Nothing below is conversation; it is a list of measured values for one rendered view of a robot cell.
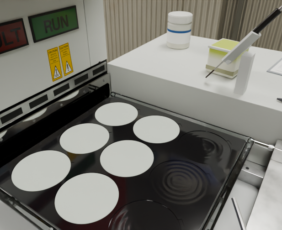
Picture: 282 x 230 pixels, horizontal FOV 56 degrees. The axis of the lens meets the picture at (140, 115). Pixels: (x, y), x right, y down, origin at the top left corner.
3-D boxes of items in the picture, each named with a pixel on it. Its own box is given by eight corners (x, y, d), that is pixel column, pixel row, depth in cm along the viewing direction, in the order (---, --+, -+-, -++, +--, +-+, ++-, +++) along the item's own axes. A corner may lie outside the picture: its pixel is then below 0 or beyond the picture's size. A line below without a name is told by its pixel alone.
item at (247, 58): (215, 89, 58) (226, 27, 51) (221, 82, 61) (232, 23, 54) (243, 96, 55) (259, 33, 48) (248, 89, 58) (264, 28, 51)
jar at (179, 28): (162, 46, 81) (163, 14, 76) (172, 40, 86) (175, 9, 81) (183, 51, 78) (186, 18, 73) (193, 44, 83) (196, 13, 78)
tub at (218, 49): (204, 71, 66) (207, 44, 62) (218, 62, 71) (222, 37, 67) (232, 80, 62) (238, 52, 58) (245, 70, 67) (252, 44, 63)
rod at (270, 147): (249, 145, 54) (250, 140, 54) (251, 141, 55) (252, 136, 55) (273, 154, 52) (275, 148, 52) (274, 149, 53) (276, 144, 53)
